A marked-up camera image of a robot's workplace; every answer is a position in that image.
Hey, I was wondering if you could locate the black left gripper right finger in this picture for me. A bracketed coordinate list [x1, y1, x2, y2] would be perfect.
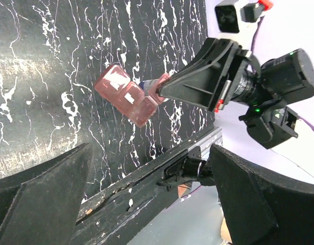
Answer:
[209, 144, 314, 244]

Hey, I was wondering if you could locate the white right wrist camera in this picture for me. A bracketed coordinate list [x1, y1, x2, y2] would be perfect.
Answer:
[214, 0, 274, 34]

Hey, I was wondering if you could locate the white vitamin pill bottle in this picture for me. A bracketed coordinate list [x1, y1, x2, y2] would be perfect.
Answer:
[138, 79, 159, 96]

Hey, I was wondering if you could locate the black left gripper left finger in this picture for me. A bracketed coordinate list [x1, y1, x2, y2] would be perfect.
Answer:
[0, 143, 93, 244]

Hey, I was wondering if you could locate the red weekly pill organizer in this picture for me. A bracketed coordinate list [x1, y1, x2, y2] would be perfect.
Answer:
[94, 65, 170, 128]

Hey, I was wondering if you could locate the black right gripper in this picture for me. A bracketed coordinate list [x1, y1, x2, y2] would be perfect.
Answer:
[156, 38, 261, 111]

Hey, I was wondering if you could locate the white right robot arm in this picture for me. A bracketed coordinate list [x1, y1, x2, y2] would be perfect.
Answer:
[156, 38, 314, 149]

